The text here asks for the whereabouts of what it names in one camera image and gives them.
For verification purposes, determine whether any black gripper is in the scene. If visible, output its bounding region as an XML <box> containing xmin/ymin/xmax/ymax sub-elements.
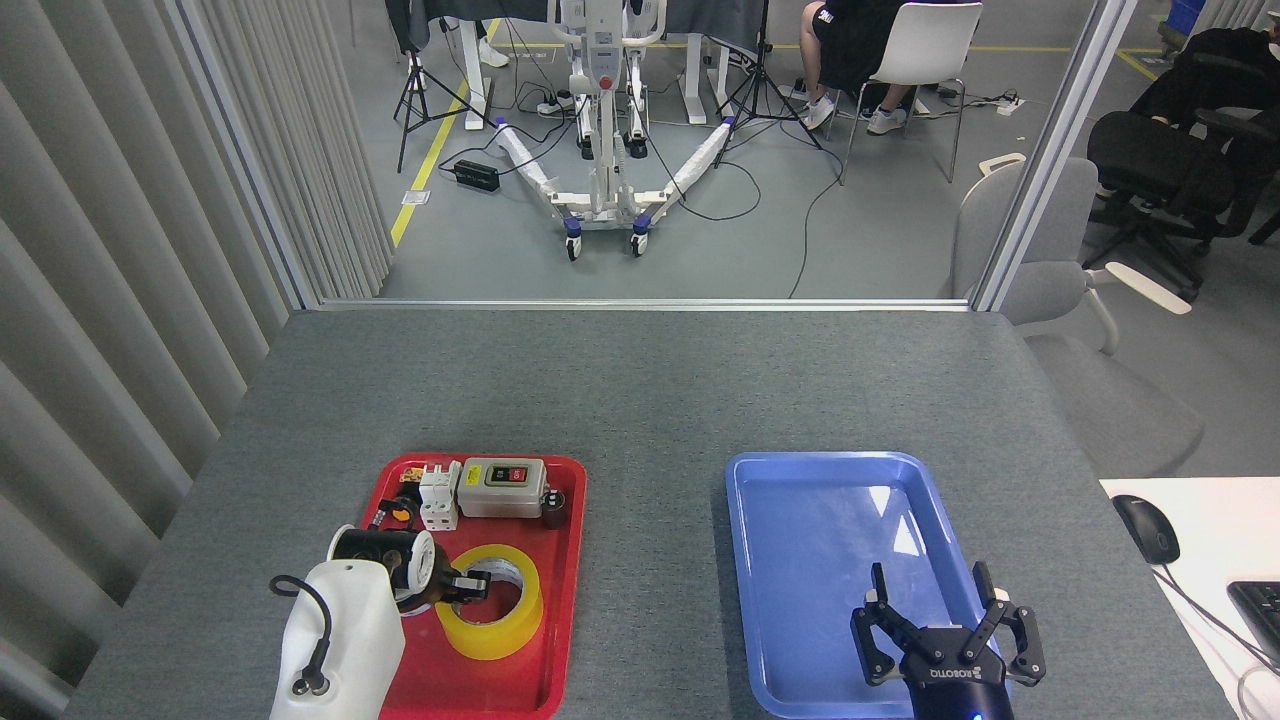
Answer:
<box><xmin>850</xmin><ymin>560</ymin><xmax>1047</xmax><ymax>720</ymax></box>
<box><xmin>398</xmin><ymin>566</ymin><xmax>492</xmax><ymax>614</ymax></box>

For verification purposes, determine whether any yellow tape roll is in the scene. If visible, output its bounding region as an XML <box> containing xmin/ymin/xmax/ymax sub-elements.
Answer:
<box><xmin>435</xmin><ymin>544</ymin><xmax>544</xmax><ymax>662</ymax></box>

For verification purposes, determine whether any red plastic tray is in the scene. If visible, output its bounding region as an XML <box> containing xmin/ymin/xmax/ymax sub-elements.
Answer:
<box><xmin>360</xmin><ymin>454</ymin><xmax>588</xmax><ymax>720</ymax></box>

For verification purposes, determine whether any white terminal block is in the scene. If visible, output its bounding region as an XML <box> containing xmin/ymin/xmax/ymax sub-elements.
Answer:
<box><xmin>418</xmin><ymin>461</ymin><xmax>463</xmax><ymax>533</ymax></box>

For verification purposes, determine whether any blue plastic tray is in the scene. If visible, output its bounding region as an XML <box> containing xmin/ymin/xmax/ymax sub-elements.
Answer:
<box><xmin>725</xmin><ymin>451</ymin><xmax>1013</xmax><ymax>720</ymax></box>

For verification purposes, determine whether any black computer mouse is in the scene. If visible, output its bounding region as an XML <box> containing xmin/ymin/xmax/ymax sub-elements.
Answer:
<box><xmin>1112</xmin><ymin>494</ymin><xmax>1181</xmax><ymax>566</ymax></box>

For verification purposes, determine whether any grey office chair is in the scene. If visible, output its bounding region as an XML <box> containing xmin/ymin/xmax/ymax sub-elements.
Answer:
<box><xmin>940</xmin><ymin>152</ymin><xmax>1206</xmax><ymax>479</ymax></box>

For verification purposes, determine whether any black keyboard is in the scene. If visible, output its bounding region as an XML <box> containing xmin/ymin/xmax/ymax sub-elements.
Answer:
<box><xmin>1226</xmin><ymin>580</ymin><xmax>1280</xmax><ymax>666</ymax></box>

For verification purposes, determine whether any white wheeled stand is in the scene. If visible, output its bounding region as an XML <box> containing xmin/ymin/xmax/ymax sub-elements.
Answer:
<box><xmin>495</xmin><ymin>0</ymin><xmax>738</xmax><ymax>263</ymax></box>

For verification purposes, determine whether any black tripod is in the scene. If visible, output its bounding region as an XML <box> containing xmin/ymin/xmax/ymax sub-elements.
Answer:
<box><xmin>393</xmin><ymin>0</ymin><xmax>498</xmax><ymax>174</ymax></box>
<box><xmin>713</xmin><ymin>0</ymin><xmax>824</xmax><ymax>169</ymax></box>

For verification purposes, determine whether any grey pleated curtain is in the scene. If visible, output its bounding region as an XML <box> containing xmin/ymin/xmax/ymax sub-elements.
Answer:
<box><xmin>0</xmin><ymin>0</ymin><xmax>396</xmax><ymax>720</ymax></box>

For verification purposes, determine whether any black office chair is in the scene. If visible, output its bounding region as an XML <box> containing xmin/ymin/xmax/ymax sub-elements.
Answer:
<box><xmin>1085</xmin><ymin>28</ymin><xmax>1280</xmax><ymax>301</ymax></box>

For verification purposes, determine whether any white plastic chair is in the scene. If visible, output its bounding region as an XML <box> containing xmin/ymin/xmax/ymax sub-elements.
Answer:
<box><xmin>838</xmin><ymin>2</ymin><xmax>984</xmax><ymax>186</ymax></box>

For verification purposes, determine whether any seated person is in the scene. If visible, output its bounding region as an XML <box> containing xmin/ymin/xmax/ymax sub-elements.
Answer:
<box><xmin>1130</xmin><ymin>25</ymin><xmax>1280</xmax><ymax>131</ymax></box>
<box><xmin>797</xmin><ymin>0</ymin><xmax>926</xmax><ymax>136</ymax></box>

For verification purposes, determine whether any grey push button switch box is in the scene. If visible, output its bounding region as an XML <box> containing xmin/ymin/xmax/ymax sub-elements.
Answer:
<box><xmin>457</xmin><ymin>458</ymin><xmax>549</xmax><ymax>519</ymax></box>

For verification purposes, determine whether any black mouse cable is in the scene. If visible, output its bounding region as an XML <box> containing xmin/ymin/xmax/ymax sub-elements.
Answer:
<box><xmin>1160</xmin><ymin>563</ymin><xmax>1280</xmax><ymax>673</ymax></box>

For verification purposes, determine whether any silver frame rail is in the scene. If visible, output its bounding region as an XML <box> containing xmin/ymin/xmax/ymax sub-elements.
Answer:
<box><xmin>318</xmin><ymin>297</ymin><xmax>973</xmax><ymax>313</ymax></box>

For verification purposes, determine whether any black floor cable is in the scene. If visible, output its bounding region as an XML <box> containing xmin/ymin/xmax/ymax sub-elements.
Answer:
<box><xmin>640</xmin><ymin>120</ymin><xmax>763</xmax><ymax>223</ymax></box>
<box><xmin>788</xmin><ymin>140</ymin><xmax>851</xmax><ymax>299</ymax></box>

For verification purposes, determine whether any silver frame post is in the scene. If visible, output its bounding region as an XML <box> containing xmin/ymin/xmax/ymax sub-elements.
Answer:
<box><xmin>170</xmin><ymin>0</ymin><xmax>326</xmax><ymax>311</ymax></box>
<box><xmin>970</xmin><ymin>0</ymin><xmax>1141</xmax><ymax>313</ymax></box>

